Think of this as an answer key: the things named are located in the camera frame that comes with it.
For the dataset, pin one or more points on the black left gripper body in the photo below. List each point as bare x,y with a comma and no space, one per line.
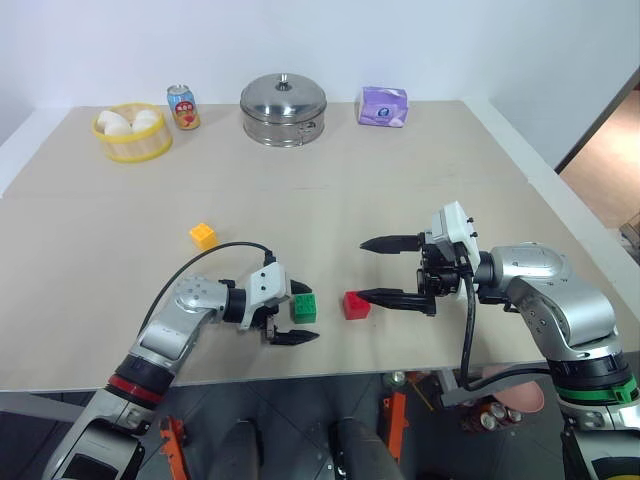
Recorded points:
270,322

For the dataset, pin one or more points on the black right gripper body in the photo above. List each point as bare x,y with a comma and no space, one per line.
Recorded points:
440,275

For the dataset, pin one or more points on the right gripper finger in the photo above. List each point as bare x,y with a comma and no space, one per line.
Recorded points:
400,300
395,243

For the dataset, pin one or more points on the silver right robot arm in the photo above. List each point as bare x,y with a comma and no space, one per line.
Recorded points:
565,300

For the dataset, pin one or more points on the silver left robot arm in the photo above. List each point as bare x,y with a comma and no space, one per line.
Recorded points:
170,330

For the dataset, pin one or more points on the green toy brick cube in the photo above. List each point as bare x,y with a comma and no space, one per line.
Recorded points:
305,309

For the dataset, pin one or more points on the red toy brick cube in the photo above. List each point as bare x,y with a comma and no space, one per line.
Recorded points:
355,306

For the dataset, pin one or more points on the yellow toy brick cube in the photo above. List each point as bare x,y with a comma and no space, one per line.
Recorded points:
204,236

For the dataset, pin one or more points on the orange metal stand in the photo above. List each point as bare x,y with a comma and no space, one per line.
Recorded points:
395,425
172,447

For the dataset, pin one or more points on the dark rounded shape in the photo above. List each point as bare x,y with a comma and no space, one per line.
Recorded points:
362,452

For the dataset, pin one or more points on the purple tissue pack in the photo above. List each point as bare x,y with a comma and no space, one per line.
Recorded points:
382,107

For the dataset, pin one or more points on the pink plastic basin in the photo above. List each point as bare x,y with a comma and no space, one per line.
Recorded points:
520,395

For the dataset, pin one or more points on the cluster of drink cans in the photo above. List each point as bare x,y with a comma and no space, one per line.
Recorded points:
492,417

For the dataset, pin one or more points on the stainless steel pot lid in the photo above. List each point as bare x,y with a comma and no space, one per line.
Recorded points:
282,97

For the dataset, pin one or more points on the orange drink can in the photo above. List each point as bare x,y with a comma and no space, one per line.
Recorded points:
185,110

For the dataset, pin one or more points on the yellow bamboo steamer basket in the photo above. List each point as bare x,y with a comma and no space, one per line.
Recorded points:
135,146

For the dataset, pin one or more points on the white steamed bun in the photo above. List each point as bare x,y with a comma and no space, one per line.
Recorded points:
144,120
112,124

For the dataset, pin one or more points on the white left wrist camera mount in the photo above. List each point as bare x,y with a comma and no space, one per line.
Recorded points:
265,287

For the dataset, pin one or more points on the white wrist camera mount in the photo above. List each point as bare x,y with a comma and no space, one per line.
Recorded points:
457,227
265,287

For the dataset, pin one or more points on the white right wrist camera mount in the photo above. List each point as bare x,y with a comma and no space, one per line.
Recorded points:
457,227

